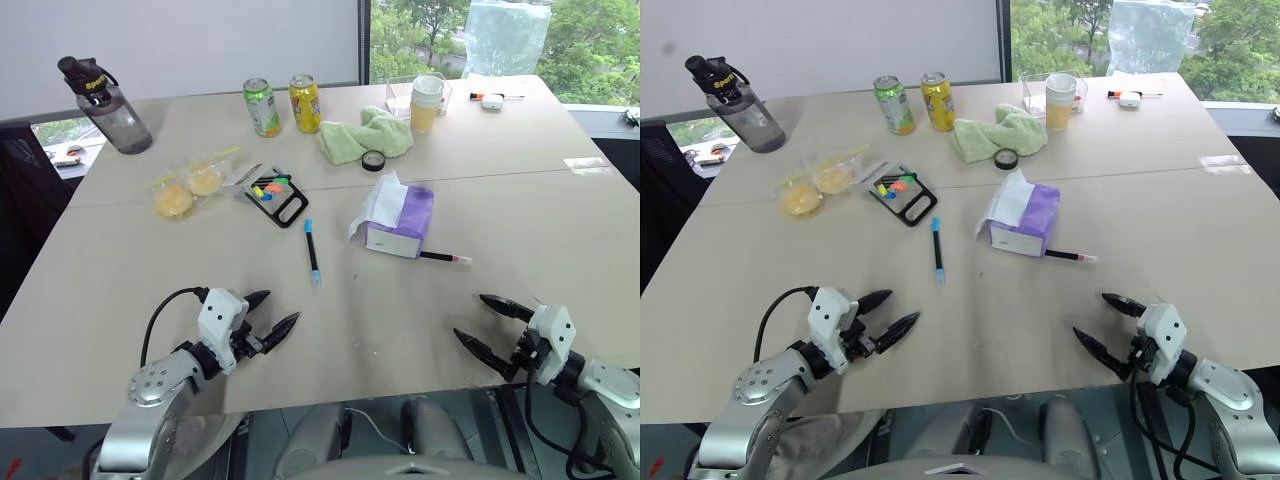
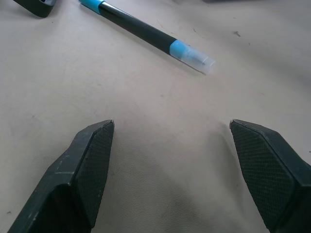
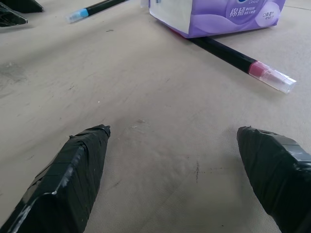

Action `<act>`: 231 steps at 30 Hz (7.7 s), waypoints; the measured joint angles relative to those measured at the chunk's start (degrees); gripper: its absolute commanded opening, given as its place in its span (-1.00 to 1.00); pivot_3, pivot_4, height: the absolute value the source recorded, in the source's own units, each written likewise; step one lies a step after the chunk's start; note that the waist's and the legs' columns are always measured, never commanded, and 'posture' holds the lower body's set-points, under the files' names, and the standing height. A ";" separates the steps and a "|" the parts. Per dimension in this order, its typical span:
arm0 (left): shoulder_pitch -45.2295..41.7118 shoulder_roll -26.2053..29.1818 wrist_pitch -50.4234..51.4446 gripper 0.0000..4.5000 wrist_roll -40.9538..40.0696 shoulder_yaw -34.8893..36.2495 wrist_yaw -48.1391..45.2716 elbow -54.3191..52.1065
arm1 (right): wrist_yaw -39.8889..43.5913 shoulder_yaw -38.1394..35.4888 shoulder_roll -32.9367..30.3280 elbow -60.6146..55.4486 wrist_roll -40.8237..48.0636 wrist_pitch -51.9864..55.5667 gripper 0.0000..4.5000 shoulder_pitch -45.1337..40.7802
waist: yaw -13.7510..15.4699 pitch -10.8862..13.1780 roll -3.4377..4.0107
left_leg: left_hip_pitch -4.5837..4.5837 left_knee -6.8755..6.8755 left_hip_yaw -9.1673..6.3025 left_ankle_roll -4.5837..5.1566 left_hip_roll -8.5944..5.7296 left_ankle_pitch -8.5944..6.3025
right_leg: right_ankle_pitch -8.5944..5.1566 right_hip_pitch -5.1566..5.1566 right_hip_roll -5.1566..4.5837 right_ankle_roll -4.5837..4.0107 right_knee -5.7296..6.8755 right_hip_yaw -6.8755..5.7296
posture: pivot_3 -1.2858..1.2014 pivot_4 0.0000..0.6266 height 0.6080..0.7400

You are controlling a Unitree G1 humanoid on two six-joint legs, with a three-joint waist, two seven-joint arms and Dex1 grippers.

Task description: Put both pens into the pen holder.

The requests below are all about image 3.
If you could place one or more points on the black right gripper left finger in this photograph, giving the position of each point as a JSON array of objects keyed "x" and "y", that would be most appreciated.
[{"x": 65, "y": 179}]

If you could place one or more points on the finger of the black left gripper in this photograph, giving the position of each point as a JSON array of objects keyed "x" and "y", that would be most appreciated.
[
  {"x": 12, "y": 17},
  {"x": 31, "y": 6}
]

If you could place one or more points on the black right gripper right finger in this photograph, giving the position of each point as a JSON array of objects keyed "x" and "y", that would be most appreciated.
[{"x": 274, "y": 174}]

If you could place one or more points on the black pen with blue cap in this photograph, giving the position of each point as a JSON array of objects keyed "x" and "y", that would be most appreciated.
[{"x": 83, "y": 12}]

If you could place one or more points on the black pen with red cap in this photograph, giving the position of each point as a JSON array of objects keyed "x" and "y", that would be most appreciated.
[{"x": 233, "y": 57}]

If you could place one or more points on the purple tissue pack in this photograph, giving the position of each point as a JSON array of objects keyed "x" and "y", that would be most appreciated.
[{"x": 213, "y": 17}]

